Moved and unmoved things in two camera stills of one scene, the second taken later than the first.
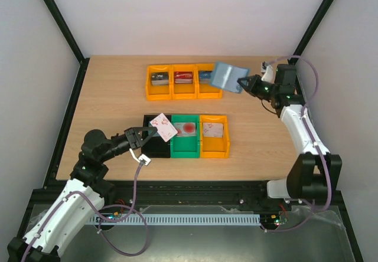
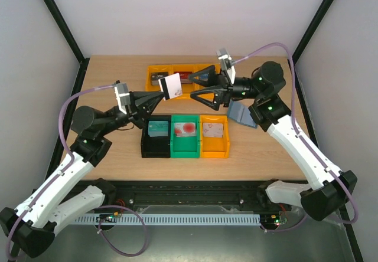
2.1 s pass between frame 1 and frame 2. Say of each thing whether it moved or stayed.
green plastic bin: stayed
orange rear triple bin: stayed
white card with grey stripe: moved
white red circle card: stayed
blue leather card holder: moved
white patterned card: stayed
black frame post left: stayed
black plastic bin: stayed
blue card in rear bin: stayed
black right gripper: moved
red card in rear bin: stayed
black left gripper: moved
